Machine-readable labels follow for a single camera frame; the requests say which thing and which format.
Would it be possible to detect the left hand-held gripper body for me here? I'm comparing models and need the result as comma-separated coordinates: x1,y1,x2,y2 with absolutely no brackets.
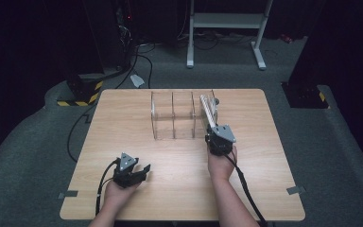
112,152,140,189

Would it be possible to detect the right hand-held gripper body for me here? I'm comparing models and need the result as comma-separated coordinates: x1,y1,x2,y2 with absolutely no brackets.
205,124,237,157

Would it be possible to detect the white book with green picture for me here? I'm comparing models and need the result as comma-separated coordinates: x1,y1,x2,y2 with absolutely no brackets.
199,94,219,129

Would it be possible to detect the clear acrylic divided organizer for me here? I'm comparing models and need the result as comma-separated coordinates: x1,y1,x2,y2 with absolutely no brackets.
149,89,219,141

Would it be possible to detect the person's left hand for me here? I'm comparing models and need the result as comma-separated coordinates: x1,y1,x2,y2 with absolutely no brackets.
102,180,141,212

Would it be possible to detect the person's right hand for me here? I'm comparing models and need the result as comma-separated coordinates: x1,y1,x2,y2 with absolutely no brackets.
206,145,238,183

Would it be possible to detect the grey tape strip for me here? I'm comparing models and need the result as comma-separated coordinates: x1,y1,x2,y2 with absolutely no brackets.
58,190,79,200
285,185,306,196

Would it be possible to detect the black yellow striped stand base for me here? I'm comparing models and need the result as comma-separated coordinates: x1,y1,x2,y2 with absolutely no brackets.
281,80,331,110
56,74,104,108

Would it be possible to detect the pale tape patch on floor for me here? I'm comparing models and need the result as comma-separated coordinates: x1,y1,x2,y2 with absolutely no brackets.
130,74,146,89

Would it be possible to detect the white metal stand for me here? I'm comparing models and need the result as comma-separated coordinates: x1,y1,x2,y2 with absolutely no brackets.
186,0,274,71

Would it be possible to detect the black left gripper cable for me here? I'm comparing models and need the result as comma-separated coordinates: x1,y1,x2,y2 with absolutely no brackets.
95,158,121,218

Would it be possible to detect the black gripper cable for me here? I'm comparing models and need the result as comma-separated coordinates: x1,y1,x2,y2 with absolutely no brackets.
95,158,121,218
224,150,269,227

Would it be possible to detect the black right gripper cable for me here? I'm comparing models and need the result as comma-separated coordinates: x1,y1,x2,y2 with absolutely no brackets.
224,150,269,227

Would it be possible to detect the black floor cable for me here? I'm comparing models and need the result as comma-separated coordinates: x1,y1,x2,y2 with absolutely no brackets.
66,41,155,164

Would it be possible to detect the dark equipment rack with wires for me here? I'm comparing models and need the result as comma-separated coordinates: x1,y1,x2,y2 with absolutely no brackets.
84,0,140,72

